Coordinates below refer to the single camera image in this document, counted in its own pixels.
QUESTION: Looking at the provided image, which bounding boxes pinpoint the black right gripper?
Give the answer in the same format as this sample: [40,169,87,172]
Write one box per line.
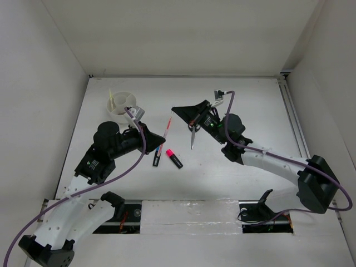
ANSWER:
[172,100,227,145]

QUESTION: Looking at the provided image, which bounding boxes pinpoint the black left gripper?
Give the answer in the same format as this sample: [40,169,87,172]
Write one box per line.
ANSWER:
[110,121,165,159]

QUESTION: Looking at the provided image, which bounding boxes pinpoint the yellow thin highlighter pen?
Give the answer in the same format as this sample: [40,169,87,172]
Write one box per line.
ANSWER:
[109,88,115,112]

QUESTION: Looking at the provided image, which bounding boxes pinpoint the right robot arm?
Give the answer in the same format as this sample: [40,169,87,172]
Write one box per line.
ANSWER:
[171,100,339,219]

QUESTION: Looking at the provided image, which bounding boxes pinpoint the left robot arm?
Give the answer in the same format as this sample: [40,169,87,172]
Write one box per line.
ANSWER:
[19,122,165,266]

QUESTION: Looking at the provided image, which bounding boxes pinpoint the blue cap black marker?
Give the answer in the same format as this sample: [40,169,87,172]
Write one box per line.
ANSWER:
[152,145,163,167]

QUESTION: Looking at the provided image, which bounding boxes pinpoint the pink cap black marker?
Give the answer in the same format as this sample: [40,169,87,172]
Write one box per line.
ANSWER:
[166,149,183,169]

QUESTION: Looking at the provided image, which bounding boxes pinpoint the white round compartment container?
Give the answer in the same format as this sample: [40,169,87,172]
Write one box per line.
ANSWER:
[106,92,137,124]

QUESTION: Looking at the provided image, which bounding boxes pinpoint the black handled scissors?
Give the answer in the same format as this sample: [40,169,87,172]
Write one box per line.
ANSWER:
[188,125,200,150]

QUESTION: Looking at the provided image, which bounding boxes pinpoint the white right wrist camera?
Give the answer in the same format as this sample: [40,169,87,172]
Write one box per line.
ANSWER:
[212,89,226,107]

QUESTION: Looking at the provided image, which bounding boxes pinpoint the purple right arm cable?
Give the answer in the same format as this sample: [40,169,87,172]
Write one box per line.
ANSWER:
[224,90,353,226]

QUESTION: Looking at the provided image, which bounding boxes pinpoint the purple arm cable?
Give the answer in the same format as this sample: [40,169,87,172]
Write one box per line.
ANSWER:
[224,90,353,226]
[0,106,148,267]

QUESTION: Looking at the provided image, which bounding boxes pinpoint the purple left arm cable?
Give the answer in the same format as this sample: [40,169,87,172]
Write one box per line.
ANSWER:
[0,106,148,267]

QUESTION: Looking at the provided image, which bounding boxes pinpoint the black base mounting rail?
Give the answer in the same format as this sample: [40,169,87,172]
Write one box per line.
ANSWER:
[94,200,293,235]

